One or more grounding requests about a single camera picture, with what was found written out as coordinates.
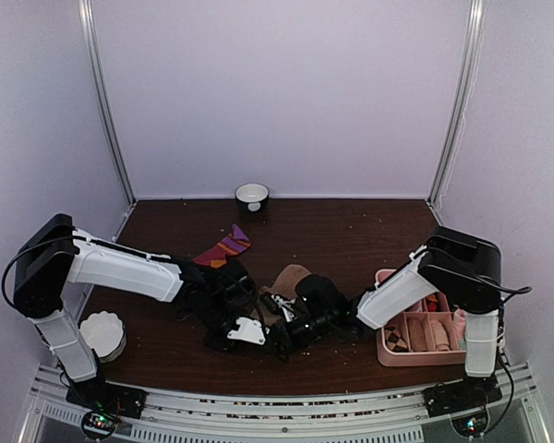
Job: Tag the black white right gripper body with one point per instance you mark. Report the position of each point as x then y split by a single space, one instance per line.
321 326

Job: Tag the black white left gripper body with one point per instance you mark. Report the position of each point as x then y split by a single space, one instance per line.
211 341

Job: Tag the tan ribbed sock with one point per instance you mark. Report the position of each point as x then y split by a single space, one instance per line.
284 286

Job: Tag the purple orange striped sock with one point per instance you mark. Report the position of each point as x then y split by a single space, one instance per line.
233 244

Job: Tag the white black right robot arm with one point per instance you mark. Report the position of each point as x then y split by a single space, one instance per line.
466 269

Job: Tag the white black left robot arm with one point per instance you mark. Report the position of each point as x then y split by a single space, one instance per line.
60 253

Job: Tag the black argyle rolled sock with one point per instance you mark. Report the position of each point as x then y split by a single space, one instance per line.
394 340

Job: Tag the tan rolled sock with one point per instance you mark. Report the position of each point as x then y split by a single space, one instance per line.
418 335

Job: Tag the black red rolled sock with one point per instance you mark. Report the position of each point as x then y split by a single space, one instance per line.
432 303

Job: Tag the pink divided organizer box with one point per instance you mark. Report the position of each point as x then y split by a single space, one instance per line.
455 356

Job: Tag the beige rolled sock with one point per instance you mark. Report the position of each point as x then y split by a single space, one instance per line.
440 336

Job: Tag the black white small bowl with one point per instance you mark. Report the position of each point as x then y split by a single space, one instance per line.
252 197

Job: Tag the white scalloped bowl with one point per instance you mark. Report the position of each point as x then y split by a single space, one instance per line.
105 333

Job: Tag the left circuit board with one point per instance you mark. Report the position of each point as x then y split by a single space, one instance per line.
96 425

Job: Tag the circuit board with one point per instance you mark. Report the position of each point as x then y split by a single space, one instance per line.
96 425
471 425

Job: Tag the right circuit board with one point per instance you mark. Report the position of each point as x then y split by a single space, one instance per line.
471 425

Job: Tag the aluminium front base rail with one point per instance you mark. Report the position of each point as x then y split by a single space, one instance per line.
392 415

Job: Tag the aluminium right side rail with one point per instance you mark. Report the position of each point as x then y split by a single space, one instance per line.
438 217

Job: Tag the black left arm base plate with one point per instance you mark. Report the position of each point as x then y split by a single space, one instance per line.
111 399

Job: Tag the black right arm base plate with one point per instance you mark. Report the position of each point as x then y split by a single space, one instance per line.
458 397

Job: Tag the aluminium right corner post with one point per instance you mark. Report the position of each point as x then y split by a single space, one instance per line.
465 84

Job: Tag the aluminium corner post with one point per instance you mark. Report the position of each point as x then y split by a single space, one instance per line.
465 84
85 9

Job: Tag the aluminium left corner post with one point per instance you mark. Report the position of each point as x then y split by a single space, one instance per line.
85 9

